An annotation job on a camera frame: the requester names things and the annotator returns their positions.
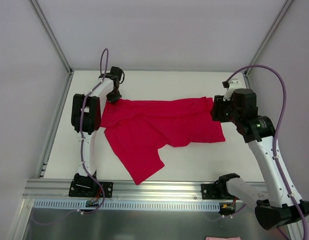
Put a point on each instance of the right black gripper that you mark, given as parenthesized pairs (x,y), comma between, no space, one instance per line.
(217,108)

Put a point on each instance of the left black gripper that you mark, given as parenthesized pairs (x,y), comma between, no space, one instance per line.
(113,96)

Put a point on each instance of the red t-shirt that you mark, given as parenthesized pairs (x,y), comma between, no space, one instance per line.
(137,129)

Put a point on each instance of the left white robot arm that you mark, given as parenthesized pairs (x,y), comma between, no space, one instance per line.
(86,114)

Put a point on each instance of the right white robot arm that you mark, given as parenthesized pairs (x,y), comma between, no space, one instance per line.
(282,204)

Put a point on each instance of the pink folded cloth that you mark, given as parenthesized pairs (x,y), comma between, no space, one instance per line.
(222,238)

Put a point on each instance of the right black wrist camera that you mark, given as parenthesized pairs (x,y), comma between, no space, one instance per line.
(244,101)

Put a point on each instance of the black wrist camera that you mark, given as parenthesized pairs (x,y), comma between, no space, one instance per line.
(117,74)
(244,101)

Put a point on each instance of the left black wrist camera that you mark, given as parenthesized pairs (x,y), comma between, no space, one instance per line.
(117,74)

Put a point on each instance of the left aluminium frame post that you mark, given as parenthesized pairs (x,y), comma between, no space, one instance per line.
(50,34)

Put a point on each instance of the aluminium frame post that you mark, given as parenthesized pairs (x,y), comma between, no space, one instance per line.
(271,31)
(50,34)

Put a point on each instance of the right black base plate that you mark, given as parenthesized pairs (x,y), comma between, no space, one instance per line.
(211,191)

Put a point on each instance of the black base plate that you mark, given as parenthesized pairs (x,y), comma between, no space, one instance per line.
(211,191)
(84,191)

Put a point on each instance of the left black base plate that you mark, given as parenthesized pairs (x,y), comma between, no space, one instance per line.
(84,191)

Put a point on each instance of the aluminium front rail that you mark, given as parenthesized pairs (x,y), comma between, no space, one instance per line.
(179,191)

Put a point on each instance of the right aluminium frame post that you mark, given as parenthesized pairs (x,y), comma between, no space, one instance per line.
(271,31)

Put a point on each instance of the slotted cable duct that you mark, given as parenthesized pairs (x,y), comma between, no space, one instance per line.
(135,205)

